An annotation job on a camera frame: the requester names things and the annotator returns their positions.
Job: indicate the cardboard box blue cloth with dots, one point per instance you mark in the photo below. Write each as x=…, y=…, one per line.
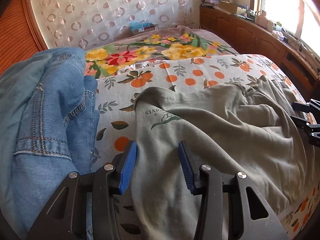
x=137, y=28

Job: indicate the blue denim jeans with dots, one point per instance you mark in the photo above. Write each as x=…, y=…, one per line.
x=48, y=127

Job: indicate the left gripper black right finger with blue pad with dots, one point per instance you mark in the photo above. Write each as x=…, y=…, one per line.
x=228, y=201

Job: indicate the circle pattern sheer curtain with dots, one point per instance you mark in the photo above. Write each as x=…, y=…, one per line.
x=89, y=23

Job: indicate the orange print bed sheet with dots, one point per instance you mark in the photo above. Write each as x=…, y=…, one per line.
x=117, y=125

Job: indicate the grey-green pants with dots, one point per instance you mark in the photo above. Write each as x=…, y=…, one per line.
x=230, y=127

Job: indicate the window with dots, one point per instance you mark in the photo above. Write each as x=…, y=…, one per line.
x=300, y=18

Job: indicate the cardboard box on cabinet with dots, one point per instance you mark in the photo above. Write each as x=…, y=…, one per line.
x=232, y=8

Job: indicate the wooden slatted wardrobe door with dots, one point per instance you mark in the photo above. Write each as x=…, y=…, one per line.
x=20, y=34

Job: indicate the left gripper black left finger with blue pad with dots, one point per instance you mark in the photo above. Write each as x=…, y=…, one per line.
x=79, y=196

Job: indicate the wooden cabinet row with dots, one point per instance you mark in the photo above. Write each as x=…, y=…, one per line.
x=248, y=38

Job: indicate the white plastic jug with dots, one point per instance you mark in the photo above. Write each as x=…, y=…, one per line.
x=260, y=18

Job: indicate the floral blanket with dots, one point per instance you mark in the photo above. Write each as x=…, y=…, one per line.
x=159, y=45

